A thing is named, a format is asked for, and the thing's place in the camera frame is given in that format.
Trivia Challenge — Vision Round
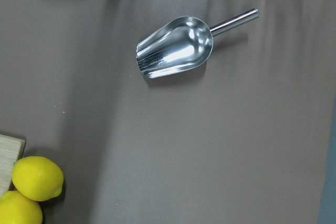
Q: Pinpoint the bamboo cutting board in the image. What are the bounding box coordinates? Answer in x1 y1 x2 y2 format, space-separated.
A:
0 134 26 195

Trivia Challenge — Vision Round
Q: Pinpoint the steel scoop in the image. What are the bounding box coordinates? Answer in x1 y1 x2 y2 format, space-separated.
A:
136 8 259 79

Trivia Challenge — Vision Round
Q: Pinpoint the yellow lemon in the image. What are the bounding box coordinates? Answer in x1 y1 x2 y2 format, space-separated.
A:
1 190 43 223
12 156 64 201

